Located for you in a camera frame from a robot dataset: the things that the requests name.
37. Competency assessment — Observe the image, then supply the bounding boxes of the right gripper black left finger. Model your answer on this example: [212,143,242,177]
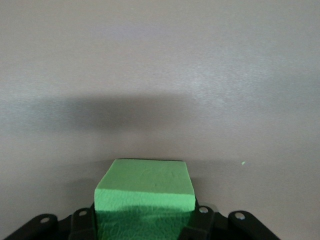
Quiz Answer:
[4,201,98,240]

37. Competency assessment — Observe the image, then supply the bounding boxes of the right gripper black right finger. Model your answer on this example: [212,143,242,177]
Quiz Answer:
[177,198,279,240]

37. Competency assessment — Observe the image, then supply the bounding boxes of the green foam cube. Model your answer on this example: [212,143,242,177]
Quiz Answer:
[94,158,196,240]

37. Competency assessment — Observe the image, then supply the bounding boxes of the table cover sheet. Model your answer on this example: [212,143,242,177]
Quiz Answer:
[0,0,320,240]

